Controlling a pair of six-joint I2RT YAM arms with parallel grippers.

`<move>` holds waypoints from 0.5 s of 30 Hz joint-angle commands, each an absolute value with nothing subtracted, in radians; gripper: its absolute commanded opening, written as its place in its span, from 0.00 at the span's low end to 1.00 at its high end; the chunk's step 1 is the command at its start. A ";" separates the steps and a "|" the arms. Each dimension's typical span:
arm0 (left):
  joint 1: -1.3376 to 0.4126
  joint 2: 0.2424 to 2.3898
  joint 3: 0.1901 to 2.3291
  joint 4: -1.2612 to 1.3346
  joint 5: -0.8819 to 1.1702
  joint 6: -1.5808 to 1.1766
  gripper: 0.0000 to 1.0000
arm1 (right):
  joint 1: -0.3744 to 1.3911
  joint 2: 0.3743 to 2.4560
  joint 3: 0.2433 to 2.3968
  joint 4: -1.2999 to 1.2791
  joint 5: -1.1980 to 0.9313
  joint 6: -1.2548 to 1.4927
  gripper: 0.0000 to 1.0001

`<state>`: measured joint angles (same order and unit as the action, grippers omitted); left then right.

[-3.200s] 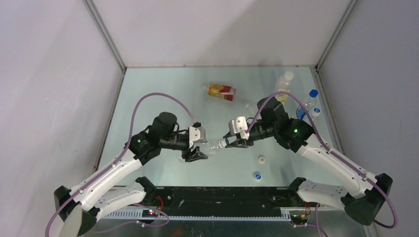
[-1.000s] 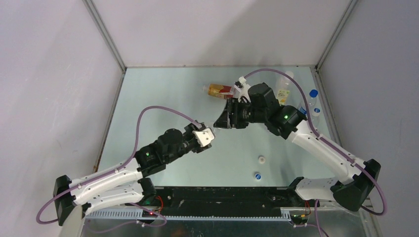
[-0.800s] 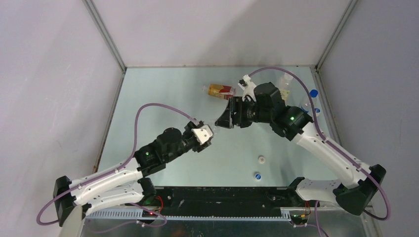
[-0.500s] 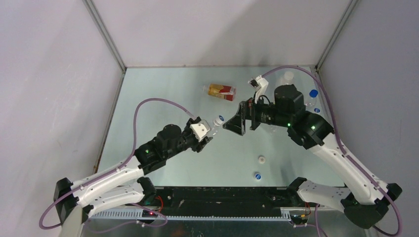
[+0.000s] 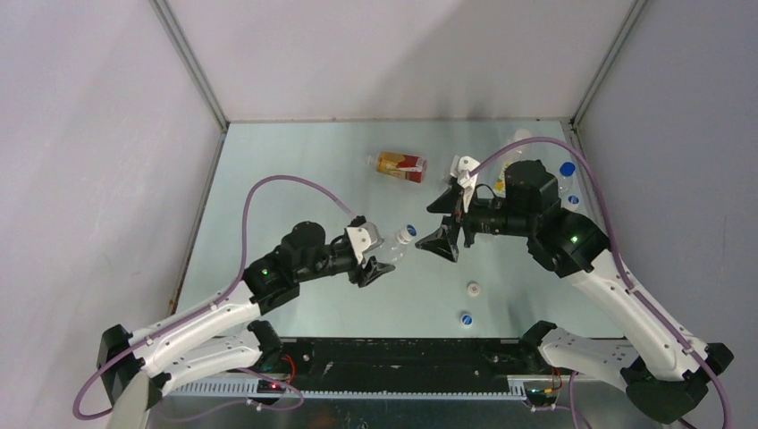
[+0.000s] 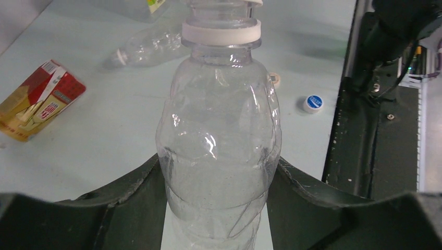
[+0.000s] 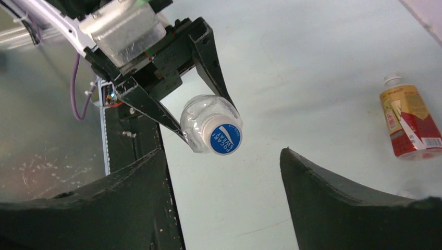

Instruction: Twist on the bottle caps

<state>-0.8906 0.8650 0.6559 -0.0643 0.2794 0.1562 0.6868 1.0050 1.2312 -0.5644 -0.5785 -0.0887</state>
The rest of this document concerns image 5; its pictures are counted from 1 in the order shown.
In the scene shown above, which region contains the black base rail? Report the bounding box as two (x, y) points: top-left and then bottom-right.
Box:
(253, 337), (558, 394)

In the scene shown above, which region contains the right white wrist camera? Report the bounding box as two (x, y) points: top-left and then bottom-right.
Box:
(450, 156), (481, 213)

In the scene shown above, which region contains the clear crushed plastic bottle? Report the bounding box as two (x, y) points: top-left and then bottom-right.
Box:
(370, 233), (413, 265)

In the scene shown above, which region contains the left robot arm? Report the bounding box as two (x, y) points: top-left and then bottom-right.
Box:
(97, 216), (395, 408)

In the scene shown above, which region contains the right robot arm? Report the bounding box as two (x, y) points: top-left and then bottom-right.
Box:
(417, 156), (734, 425)

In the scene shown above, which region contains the orange red label bottle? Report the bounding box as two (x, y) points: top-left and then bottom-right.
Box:
(367, 151), (427, 183)

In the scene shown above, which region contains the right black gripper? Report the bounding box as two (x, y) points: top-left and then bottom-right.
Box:
(415, 185), (534, 262)

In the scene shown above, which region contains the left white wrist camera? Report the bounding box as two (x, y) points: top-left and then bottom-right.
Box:
(345, 222), (384, 267)

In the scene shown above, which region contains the clear bottle yellow label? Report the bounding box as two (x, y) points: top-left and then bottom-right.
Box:
(493, 128), (532, 197)

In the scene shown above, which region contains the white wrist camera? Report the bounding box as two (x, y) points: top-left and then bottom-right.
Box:
(450, 156), (481, 213)
(345, 222), (384, 267)

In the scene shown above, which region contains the blue label water bottle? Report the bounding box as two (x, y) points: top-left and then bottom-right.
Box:
(556, 161), (577, 198)

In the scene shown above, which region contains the blue white bottle cap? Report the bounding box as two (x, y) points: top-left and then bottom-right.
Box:
(395, 224), (417, 245)

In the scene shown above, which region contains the clear bottle white cap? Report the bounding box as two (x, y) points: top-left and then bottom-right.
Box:
(561, 195), (581, 213)

